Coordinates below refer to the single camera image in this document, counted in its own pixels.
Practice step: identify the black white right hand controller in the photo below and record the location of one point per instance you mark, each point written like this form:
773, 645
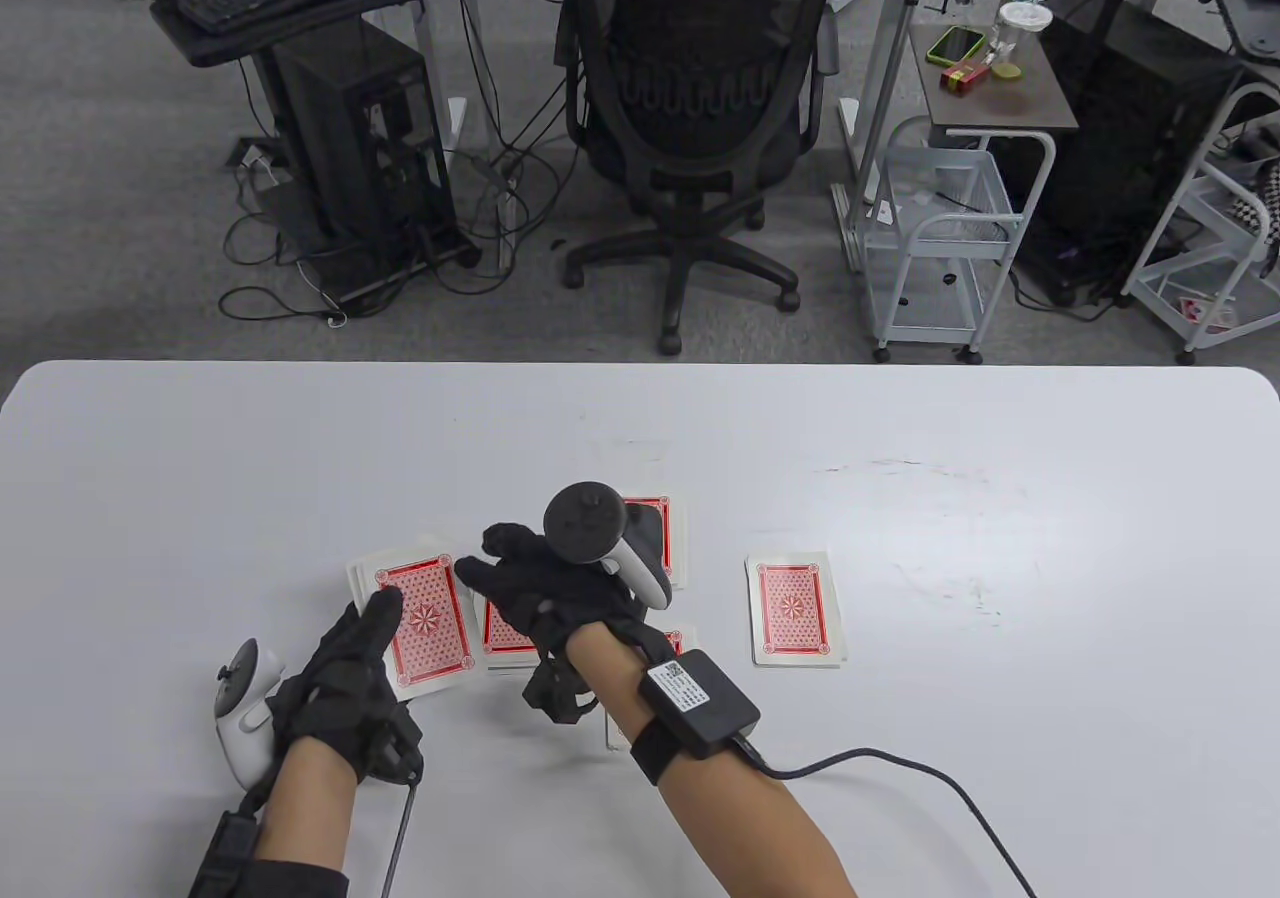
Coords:
580, 523

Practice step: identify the white metal cart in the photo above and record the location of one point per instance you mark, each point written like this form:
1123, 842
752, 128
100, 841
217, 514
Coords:
1165, 313
965, 251

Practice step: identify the person's left hand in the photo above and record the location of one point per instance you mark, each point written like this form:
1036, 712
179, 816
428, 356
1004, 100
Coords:
340, 698

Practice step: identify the small red box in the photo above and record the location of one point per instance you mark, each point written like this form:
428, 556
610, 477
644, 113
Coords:
962, 78

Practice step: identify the white desk leg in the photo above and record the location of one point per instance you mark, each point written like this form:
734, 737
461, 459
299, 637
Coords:
430, 68

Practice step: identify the aluminium frame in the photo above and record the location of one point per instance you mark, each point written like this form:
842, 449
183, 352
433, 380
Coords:
893, 68

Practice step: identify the black stand base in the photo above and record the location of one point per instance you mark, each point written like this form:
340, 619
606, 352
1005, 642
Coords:
400, 273

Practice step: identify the person's right forearm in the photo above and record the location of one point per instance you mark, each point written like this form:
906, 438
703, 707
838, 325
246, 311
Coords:
740, 828

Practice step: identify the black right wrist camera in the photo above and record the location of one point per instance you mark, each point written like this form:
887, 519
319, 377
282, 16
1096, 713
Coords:
555, 693

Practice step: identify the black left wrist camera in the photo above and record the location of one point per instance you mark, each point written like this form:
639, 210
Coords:
395, 748

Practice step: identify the red white card pack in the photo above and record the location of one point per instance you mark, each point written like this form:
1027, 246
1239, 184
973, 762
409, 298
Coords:
1205, 313

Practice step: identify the black white checkered board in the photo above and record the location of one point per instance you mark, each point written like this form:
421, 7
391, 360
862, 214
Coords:
1262, 203

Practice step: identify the green-edged smartphone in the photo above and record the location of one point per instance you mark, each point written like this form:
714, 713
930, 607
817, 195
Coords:
955, 43

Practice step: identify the deck of red-backed cards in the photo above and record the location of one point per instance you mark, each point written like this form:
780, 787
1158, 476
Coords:
430, 628

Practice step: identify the person's left forearm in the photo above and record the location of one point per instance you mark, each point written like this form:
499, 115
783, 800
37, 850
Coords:
300, 808

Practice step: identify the brown side table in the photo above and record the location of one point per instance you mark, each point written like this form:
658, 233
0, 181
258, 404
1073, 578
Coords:
1040, 103

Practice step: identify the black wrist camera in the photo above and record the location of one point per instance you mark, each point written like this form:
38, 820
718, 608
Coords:
555, 693
395, 748

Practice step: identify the person's right hand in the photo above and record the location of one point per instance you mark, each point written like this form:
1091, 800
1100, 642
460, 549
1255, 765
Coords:
560, 598

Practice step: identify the black wrist sensor box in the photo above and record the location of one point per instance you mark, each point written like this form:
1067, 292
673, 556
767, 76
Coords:
705, 703

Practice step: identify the white left hand controller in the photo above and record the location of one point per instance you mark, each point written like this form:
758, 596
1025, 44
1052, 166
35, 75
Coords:
240, 748

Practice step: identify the black computer tower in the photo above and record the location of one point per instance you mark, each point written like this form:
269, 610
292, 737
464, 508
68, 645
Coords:
350, 128
1120, 138

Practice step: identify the black left forearm sensor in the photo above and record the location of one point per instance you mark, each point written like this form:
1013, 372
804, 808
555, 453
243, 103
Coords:
225, 853

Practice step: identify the black mesh office chair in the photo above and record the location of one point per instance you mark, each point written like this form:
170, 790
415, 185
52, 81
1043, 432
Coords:
700, 188

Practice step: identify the clear lidded jar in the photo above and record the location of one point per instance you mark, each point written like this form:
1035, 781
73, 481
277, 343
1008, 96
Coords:
1020, 38

